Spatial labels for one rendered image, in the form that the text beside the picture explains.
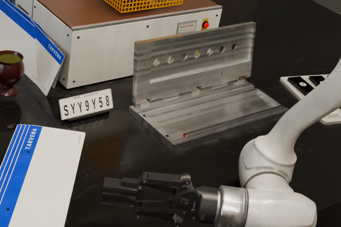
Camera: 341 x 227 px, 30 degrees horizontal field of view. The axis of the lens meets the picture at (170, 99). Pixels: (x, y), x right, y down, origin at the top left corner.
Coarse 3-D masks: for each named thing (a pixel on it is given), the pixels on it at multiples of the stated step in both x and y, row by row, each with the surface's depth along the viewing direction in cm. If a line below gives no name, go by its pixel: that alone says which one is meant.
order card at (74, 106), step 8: (80, 96) 169; (88, 96) 171; (96, 96) 172; (104, 96) 174; (64, 104) 166; (72, 104) 168; (80, 104) 169; (88, 104) 171; (96, 104) 172; (104, 104) 174; (112, 104) 175; (64, 112) 167; (72, 112) 168; (80, 112) 169; (88, 112) 171
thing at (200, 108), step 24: (192, 96) 187; (216, 96) 189; (240, 96) 192; (144, 120) 172; (168, 120) 174; (192, 120) 176; (216, 120) 178; (264, 120) 183; (168, 144) 165; (192, 144) 168
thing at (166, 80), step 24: (240, 24) 190; (144, 48) 169; (168, 48) 176; (192, 48) 181; (216, 48) 187; (240, 48) 194; (144, 72) 172; (168, 72) 179; (192, 72) 184; (216, 72) 189; (240, 72) 196; (144, 96) 175; (168, 96) 181
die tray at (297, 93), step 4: (296, 76) 212; (300, 76) 213; (304, 76) 213; (308, 76) 214; (324, 76) 216; (280, 80) 209; (284, 80) 208; (308, 80) 211; (284, 84) 207; (288, 84) 206; (312, 84) 209; (288, 88) 205; (292, 88) 204; (292, 92) 203; (296, 92) 202; (300, 92) 203; (296, 96) 201; (300, 96) 200; (340, 112) 195; (340, 116) 194; (320, 120) 191; (324, 120) 190; (328, 120) 190; (332, 120) 191; (336, 120) 191; (340, 120) 191; (328, 124) 190
